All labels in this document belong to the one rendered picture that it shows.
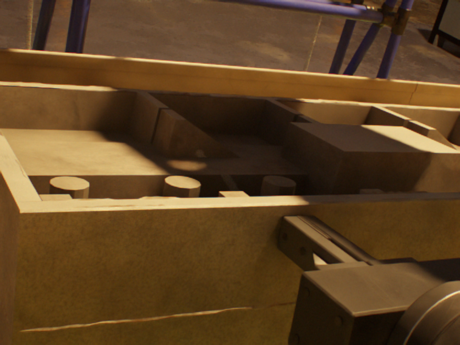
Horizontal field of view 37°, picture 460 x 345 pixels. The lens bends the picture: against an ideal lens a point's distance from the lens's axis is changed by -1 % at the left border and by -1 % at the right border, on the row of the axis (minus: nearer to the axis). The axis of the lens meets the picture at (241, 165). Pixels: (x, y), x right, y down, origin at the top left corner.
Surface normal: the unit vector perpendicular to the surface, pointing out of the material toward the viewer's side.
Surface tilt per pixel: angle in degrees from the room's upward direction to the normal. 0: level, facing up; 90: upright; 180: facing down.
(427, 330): 57
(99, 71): 90
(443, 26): 90
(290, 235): 90
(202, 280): 80
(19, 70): 88
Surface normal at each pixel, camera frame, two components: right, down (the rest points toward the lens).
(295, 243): -0.88, 0.00
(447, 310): -0.36, -0.79
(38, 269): 0.46, 0.33
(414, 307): -0.55, -0.62
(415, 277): 0.16, -0.94
